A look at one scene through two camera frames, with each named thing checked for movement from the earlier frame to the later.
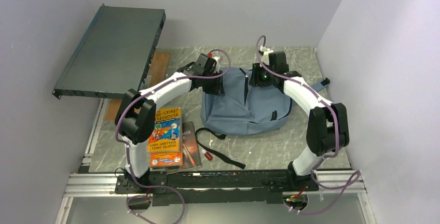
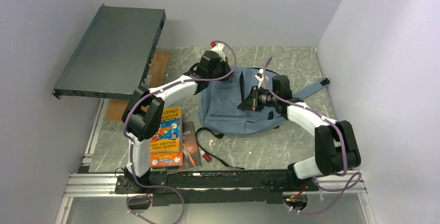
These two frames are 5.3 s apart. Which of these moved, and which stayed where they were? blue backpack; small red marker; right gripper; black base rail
Moved: right gripper
Stayed: small red marker; black base rail; blue backpack
